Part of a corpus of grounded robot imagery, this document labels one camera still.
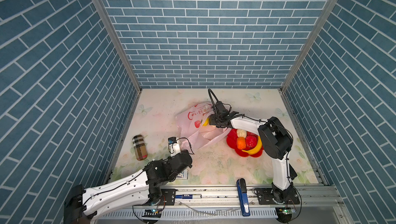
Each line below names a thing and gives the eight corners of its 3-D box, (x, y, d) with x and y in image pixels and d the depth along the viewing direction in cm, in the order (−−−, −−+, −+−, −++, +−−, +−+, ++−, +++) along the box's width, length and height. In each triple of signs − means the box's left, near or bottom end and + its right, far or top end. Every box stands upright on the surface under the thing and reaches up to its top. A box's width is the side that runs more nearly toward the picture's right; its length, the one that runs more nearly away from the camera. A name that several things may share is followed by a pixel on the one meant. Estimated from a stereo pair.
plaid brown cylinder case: (138, 162, 87) (136, 160, 84) (133, 139, 96) (131, 136, 93) (149, 158, 88) (147, 155, 85) (143, 135, 98) (141, 132, 95)
